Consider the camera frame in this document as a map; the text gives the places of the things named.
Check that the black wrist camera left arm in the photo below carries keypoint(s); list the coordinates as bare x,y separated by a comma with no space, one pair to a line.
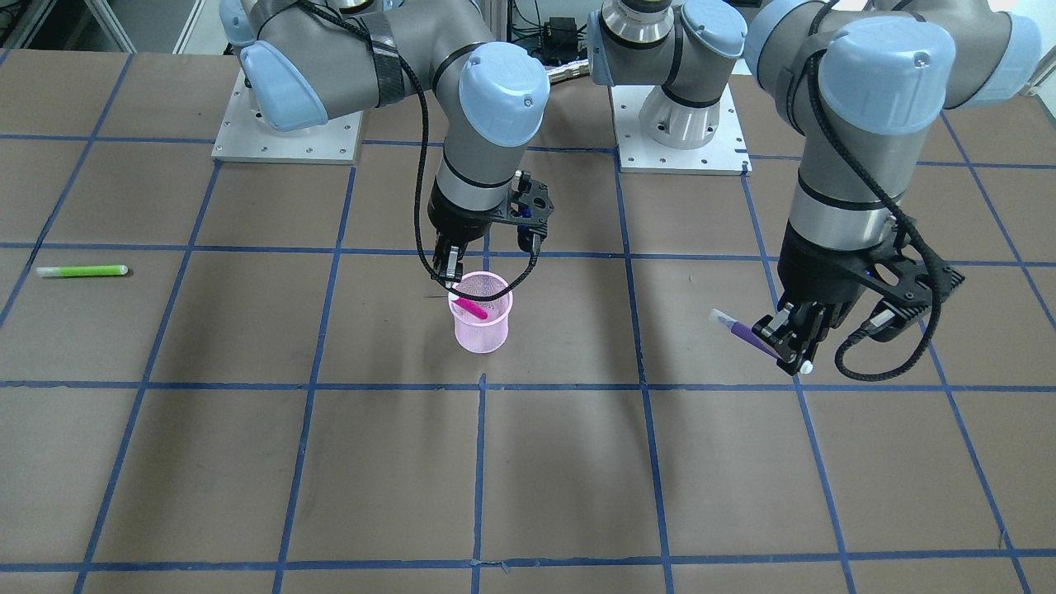
905,287

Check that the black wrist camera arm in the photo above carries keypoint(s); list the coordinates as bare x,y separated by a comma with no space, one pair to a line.
905,287
528,207

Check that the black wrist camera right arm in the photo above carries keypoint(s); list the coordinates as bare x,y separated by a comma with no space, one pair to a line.
528,207

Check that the pink highlighter pen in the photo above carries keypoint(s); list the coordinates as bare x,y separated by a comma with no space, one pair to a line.
469,306

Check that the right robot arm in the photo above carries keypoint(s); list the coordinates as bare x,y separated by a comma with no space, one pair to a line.
307,64

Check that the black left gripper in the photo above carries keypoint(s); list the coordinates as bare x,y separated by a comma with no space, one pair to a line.
817,274

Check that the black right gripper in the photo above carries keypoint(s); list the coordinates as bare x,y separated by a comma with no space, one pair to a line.
456,218

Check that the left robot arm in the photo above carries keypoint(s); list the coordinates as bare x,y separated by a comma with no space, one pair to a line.
863,88

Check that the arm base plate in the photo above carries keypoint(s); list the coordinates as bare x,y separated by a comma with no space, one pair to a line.
245,137
654,135

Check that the green highlighter pen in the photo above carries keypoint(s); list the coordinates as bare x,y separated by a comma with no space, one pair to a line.
80,271

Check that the pink mesh pen cup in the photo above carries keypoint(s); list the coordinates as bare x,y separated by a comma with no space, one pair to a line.
481,326

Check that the black power adapter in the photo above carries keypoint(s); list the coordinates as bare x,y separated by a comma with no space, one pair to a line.
559,34

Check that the silver cylinder on table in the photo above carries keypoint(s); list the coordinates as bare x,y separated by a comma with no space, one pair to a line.
565,72

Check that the purple highlighter pen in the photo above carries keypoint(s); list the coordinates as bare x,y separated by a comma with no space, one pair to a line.
741,331

